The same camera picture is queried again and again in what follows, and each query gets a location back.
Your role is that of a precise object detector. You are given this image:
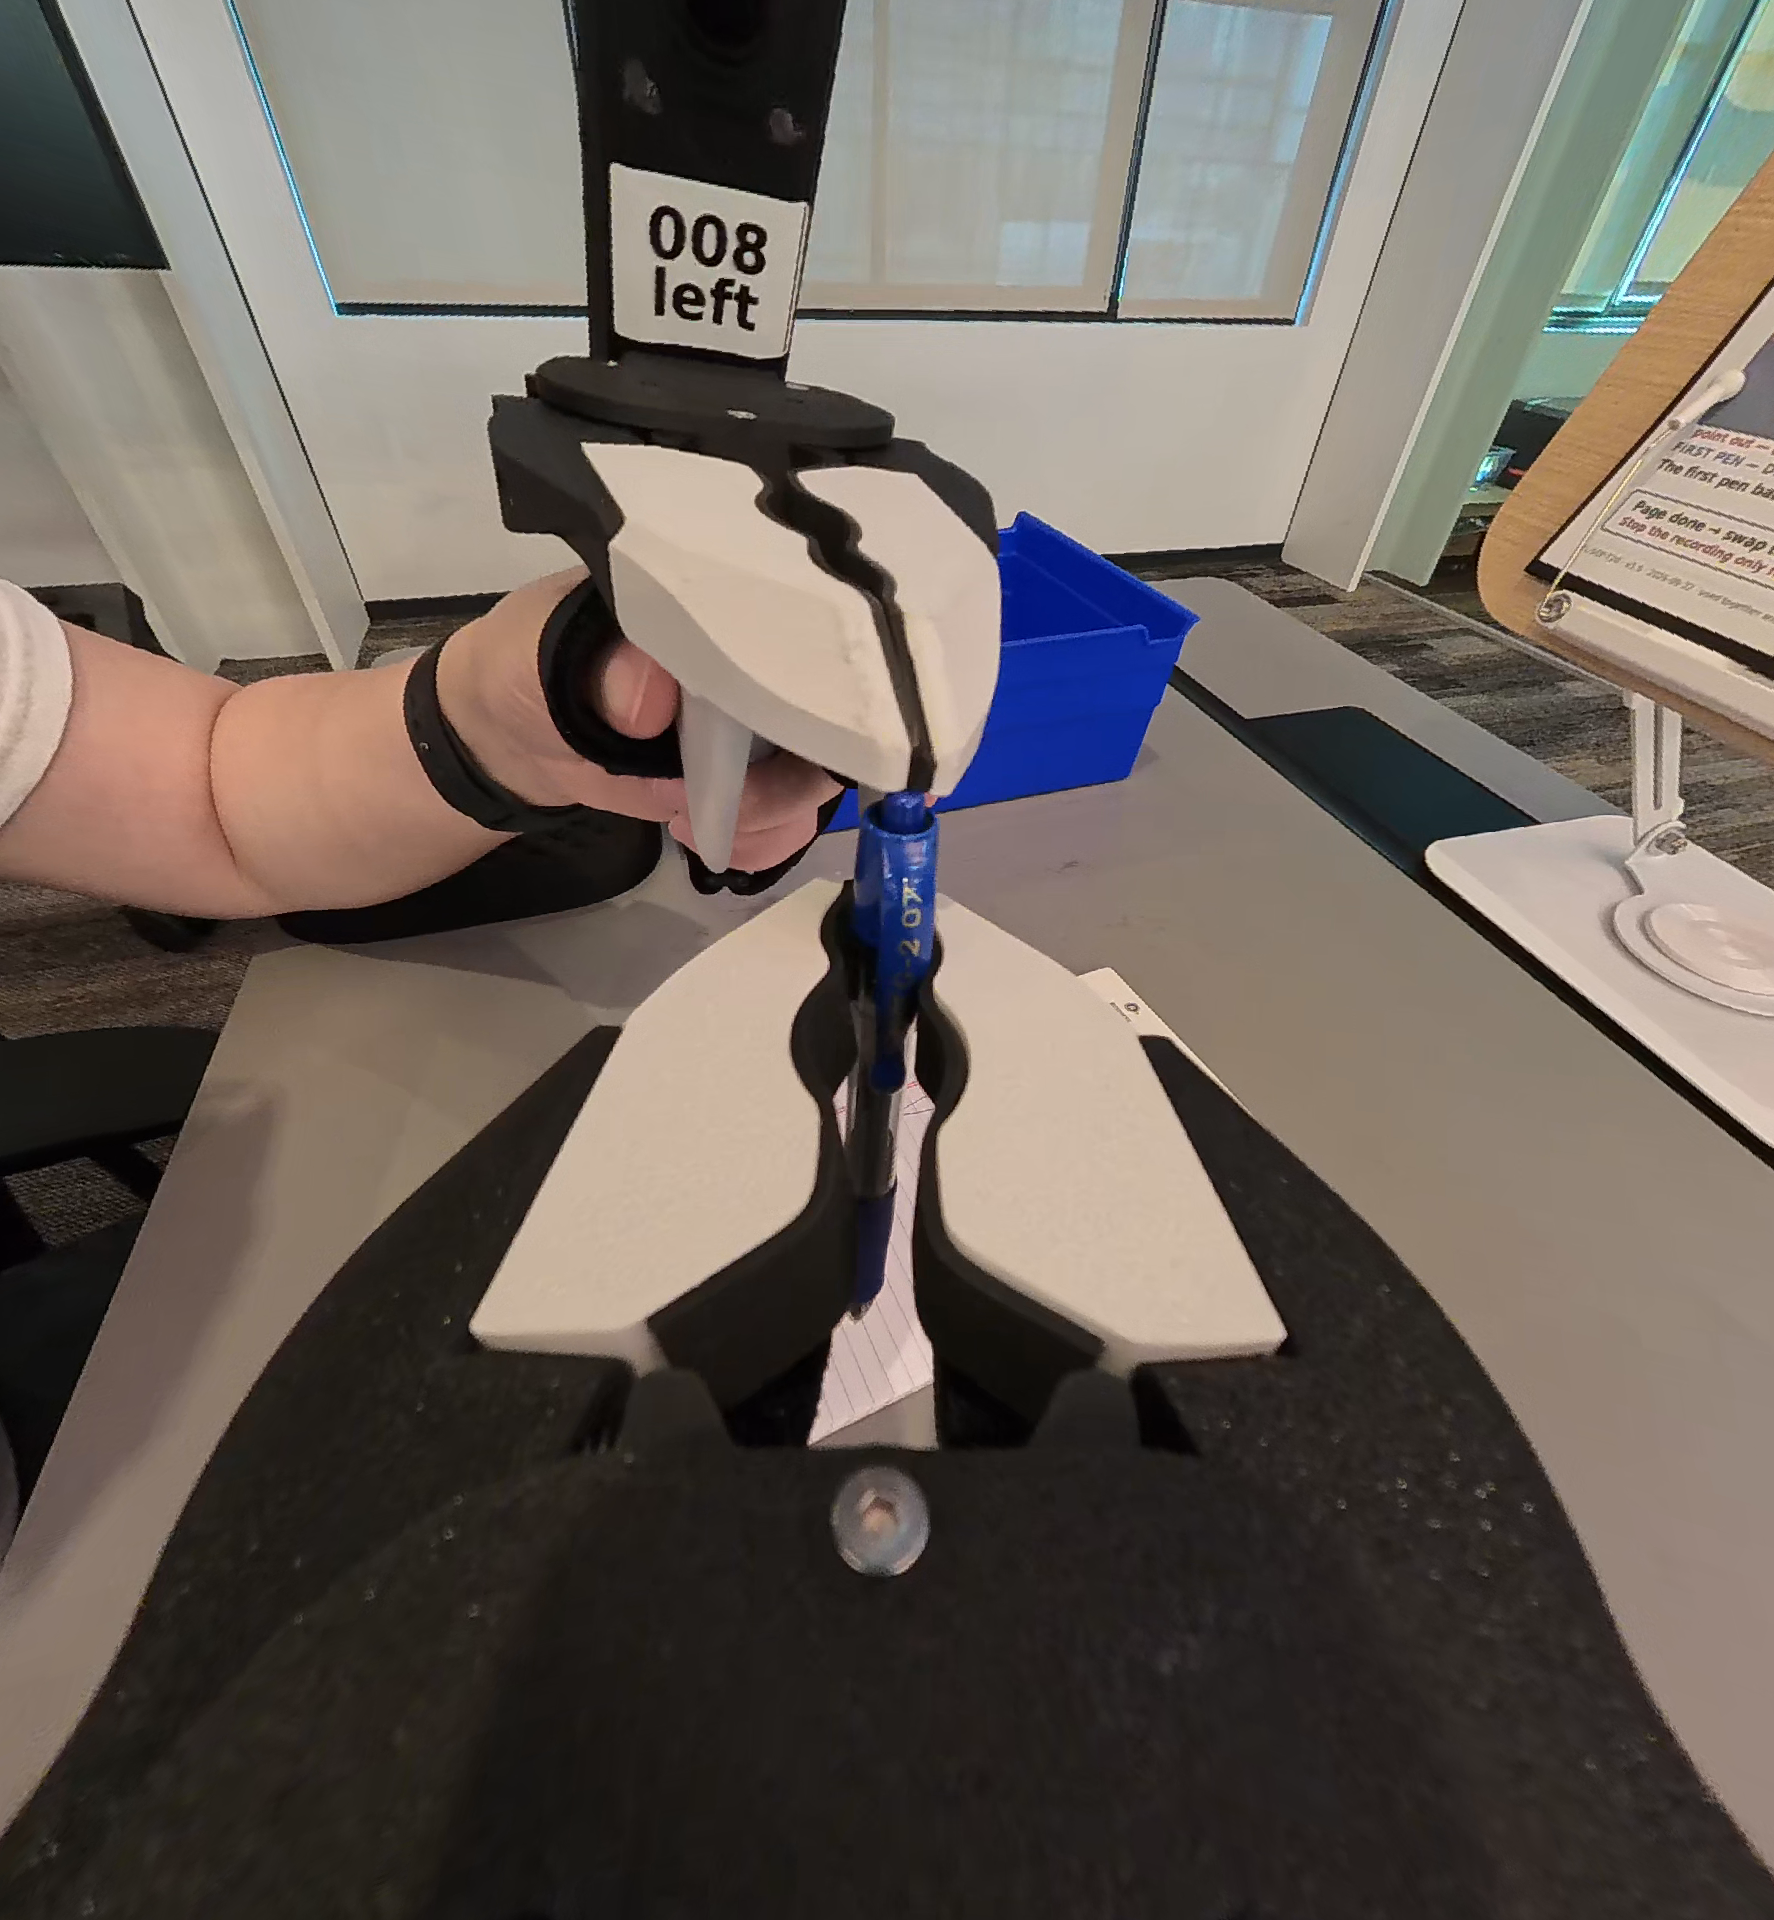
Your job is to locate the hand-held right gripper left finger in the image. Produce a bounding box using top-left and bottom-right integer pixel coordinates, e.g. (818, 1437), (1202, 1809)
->
(472, 879), (867, 1449)

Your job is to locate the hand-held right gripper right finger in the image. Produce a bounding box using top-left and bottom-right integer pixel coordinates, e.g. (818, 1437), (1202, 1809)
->
(910, 900), (1292, 1454)

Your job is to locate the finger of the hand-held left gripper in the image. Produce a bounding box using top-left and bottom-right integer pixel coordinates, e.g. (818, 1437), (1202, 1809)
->
(794, 467), (1004, 796)
(588, 441), (927, 796)

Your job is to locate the white lined legal notepad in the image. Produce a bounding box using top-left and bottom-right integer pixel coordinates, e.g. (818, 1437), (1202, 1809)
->
(809, 966), (1178, 1449)

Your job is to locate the person's left forearm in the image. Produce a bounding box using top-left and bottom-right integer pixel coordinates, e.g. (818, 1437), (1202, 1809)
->
(0, 552), (530, 920)

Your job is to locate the person's left hand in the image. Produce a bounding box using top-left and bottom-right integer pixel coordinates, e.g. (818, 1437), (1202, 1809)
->
(444, 569), (848, 874)

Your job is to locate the blue plastic bin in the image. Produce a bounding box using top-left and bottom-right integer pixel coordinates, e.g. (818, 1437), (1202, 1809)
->
(918, 509), (1202, 804)

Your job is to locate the large glass window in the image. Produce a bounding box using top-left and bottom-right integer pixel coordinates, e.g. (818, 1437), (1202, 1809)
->
(228, 0), (1391, 323)

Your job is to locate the black wristband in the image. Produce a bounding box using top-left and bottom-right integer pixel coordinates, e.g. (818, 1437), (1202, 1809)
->
(405, 627), (596, 837)

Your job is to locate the printed instruction sheet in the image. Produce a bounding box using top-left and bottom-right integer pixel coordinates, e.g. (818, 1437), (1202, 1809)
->
(1524, 194), (1774, 692)

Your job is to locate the black wall screen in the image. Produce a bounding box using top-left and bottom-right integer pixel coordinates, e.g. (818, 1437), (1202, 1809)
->
(0, 0), (170, 272)

